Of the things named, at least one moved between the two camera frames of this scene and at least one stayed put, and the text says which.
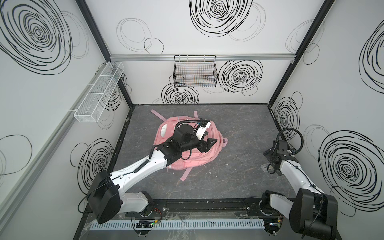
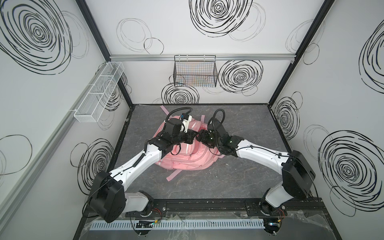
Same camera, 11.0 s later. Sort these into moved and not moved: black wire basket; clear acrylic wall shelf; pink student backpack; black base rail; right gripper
Moved: right gripper; pink student backpack
Not moved: clear acrylic wall shelf; black base rail; black wire basket
